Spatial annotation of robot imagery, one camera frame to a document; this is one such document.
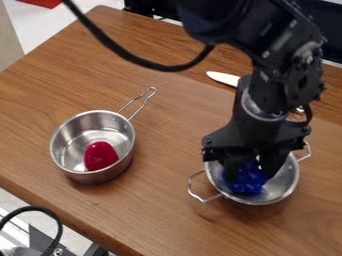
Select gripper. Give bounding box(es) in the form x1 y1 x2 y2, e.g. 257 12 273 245
200 77 313 185

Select blue toy grapes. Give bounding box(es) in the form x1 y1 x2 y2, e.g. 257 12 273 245
221 159 270 197

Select cream spatula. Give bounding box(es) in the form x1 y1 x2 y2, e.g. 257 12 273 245
204 70 242 89

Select red toy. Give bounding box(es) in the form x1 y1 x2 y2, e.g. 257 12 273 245
82 140 122 172

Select red board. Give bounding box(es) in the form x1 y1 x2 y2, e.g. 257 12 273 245
16 0 65 10

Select silver pot with two handles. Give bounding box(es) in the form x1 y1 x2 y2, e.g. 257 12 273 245
185 141 313 206

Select silver pot with long handle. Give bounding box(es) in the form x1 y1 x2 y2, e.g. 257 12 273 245
48 86 159 185

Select black cable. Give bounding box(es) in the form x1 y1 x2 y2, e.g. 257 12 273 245
0 205 65 256
60 0 217 73

